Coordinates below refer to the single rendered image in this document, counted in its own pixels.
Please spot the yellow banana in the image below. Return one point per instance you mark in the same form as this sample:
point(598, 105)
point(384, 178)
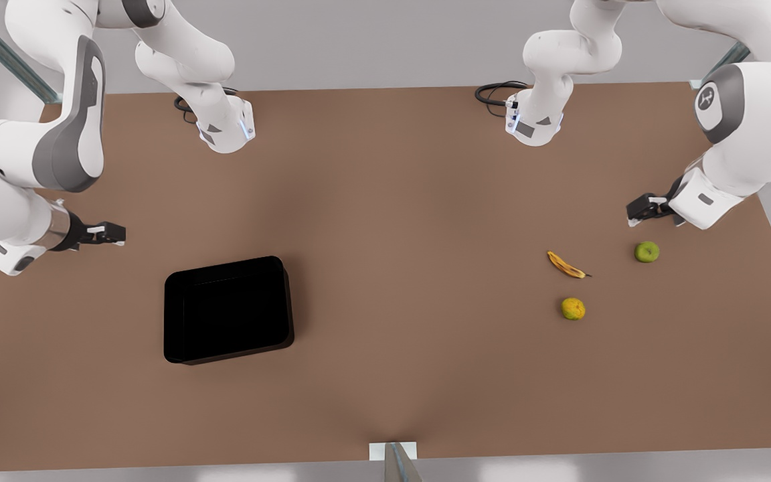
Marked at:
point(565, 265)

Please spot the yellow-green orange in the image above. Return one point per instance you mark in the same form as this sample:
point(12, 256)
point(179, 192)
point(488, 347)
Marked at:
point(573, 308)

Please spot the green apple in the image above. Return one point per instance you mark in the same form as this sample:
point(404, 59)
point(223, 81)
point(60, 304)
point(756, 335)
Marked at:
point(646, 252)

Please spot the black storage box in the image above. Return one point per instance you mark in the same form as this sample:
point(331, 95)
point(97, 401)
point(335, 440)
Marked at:
point(227, 310)

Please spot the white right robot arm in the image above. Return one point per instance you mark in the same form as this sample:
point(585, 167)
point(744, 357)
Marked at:
point(71, 134)

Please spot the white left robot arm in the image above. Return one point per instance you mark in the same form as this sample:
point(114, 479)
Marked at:
point(753, 127)

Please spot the silver frame post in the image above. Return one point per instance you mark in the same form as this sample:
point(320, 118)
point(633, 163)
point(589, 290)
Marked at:
point(399, 462)
point(4, 53)
point(740, 47)

